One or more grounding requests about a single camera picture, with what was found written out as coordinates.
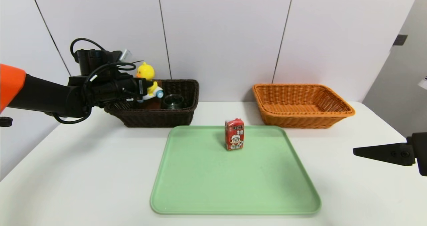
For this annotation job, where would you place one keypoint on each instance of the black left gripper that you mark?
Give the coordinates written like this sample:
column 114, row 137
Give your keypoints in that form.
column 141, row 87

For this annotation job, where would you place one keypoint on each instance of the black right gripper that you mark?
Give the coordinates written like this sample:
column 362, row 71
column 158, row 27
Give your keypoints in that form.
column 417, row 151

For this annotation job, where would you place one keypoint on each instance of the yellow duck toy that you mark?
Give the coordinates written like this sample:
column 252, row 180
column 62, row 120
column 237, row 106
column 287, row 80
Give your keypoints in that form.
column 146, row 70

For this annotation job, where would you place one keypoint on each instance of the brown towel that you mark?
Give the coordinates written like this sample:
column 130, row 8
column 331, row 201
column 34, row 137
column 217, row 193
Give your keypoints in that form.
column 154, row 105

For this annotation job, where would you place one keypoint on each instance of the red milk carton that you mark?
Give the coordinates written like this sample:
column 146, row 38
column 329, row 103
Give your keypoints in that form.
column 234, row 136

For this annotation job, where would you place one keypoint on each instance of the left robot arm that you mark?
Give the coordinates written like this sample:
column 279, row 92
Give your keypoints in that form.
column 43, row 95

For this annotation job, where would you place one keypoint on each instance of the dark brown wicker basket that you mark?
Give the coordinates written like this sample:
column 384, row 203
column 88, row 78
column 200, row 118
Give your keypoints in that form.
column 156, row 119

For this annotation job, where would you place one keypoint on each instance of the orange wicker basket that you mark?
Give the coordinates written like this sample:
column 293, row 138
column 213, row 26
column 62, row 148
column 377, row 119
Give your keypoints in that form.
column 300, row 119

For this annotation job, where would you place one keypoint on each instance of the green plastic tray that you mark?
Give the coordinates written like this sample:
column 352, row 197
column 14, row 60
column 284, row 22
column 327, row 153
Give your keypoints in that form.
column 217, row 186

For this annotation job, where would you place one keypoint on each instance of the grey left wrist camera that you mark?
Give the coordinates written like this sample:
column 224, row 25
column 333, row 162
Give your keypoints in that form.
column 124, row 55

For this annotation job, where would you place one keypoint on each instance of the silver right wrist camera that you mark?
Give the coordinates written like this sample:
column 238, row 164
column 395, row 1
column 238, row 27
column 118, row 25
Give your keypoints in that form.
column 423, row 83

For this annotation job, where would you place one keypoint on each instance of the dark wall bracket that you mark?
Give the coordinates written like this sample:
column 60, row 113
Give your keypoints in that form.
column 399, row 39

